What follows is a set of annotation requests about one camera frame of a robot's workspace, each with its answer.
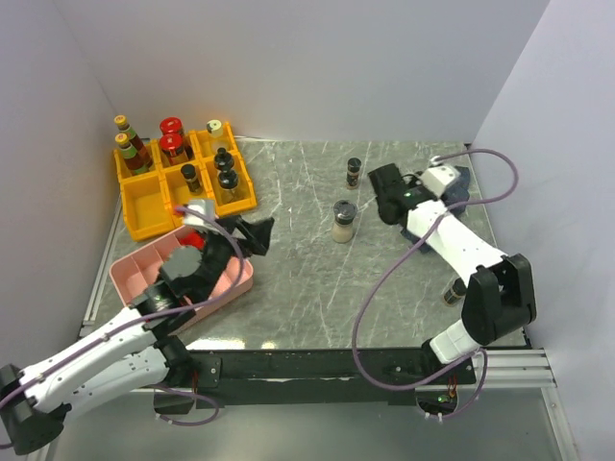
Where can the clear-cap salt grinder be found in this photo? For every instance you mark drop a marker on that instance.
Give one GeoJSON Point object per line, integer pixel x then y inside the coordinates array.
{"type": "Point", "coordinates": [344, 214]}

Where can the pink divided tray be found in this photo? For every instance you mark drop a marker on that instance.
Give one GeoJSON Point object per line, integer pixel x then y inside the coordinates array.
{"type": "Point", "coordinates": [132, 273]}

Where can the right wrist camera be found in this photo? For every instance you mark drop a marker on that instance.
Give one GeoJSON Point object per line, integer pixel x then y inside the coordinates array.
{"type": "Point", "coordinates": [439, 178]}

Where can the black-top white salt grinder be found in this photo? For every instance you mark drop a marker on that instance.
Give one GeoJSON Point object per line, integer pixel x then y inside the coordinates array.
{"type": "Point", "coordinates": [223, 160]}

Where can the green label sauce bottle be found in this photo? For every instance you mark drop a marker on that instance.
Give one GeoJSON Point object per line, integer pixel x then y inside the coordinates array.
{"type": "Point", "coordinates": [130, 154]}
{"type": "Point", "coordinates": [123, 125]}

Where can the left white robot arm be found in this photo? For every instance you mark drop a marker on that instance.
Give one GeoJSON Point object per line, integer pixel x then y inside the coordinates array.
{"type": "Point", "coordinates": [138, 347]}

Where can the yellow compartment bin organizer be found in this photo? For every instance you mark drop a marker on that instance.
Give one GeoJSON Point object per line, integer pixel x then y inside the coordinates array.
{"type": "Point", "coordinates": [149, 200]}

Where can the white-cap seasoning shaker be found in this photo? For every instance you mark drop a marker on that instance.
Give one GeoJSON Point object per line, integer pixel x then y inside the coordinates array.
{"type": "Point", "coordinates": [217, 139]}

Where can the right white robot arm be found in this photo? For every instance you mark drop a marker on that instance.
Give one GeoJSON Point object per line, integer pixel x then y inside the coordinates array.
{"type": "Point", "coordinates": [496, 289]}

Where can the blue grey cloth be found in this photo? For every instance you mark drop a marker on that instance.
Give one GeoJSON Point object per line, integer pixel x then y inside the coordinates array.
{"type": "Point", "coordinates": [457, 193]}

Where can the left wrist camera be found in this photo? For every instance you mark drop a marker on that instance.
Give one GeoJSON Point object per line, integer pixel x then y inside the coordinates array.
{"type": "Point", "coordinates": [199, 214]}

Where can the red packet in tray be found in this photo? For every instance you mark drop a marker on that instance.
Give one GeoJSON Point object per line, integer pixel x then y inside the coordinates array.
{"type": "Point", "coordinates": [192, 238]}

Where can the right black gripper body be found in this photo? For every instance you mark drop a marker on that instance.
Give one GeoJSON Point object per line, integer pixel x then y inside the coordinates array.
{"type": "Point", "coordinates": [414, 181]}

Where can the small black-cap spice jar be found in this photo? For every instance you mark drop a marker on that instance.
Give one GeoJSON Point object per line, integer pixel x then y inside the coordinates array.
{"type": "Point", "coordinates": [189, 173]}
{"type": "Point", "coordinates": [353, 172]}

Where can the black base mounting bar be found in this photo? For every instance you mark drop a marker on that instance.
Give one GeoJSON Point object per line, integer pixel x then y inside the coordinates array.
{"type": "Point", "coordinates": [243, 377]}

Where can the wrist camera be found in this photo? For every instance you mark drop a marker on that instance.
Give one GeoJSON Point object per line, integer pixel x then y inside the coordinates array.
{"type": "Point", "coordinates": [439, 178]}
{"type": "Point", "coordinates": [199, 214]}

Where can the black-top brown pepper grinder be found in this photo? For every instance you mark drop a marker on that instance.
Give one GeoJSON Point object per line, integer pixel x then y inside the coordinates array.
{"type": "Point", "coordinates": [229, 184]}

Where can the red-lid chili jar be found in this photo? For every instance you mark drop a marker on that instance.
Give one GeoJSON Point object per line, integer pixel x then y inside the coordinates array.
{"type": "Point", "coordinates": [175, 125]}
{"type": "Point", "coordinates": [173, 147]}

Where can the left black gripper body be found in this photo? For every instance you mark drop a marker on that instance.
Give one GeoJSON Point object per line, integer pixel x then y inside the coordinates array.
{"type": "Point", "coordinates": [217, 252]}

